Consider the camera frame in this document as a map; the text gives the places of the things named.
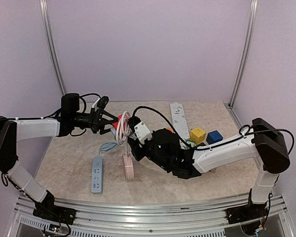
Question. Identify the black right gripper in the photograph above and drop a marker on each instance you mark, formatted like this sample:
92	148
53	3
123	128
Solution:
133	143

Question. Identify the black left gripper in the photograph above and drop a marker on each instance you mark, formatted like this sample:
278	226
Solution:
94	119

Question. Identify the pink round socket hub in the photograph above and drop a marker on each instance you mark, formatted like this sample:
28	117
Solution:
128	166

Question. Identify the light blue power strip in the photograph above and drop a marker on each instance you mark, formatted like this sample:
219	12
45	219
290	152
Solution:
97	175

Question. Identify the long white power strip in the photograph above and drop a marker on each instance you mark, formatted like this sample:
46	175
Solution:
179	120

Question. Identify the light green plug adapter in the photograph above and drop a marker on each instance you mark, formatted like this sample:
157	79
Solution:
190	143

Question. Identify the yellow cube adapter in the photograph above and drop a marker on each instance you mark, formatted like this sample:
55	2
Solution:
197	135

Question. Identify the blue cube adapter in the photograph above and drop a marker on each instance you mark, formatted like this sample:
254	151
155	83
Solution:
213	137

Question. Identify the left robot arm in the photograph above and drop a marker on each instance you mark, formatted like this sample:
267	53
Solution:
16	130

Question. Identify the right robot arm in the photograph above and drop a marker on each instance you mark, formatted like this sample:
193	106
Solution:
262	140

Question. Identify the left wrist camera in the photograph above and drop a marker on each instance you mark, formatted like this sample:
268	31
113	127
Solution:
101	102

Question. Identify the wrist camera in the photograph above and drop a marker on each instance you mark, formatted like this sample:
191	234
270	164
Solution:
140	129
101	102

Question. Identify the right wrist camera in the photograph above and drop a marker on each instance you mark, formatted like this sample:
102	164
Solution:
140	129

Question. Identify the aluminium front rail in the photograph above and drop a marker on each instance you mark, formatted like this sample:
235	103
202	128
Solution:
201	218

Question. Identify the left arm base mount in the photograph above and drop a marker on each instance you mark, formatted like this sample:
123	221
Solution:
55	213

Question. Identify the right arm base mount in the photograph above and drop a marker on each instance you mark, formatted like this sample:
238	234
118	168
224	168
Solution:
247	212

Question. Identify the left aluminium frame post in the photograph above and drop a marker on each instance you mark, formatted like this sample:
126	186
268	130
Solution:
51	46

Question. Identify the aluminium frame post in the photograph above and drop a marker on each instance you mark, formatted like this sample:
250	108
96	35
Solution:
245	52
51	46

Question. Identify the right aluminium frame post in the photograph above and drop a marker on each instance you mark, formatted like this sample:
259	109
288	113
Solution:
245	52

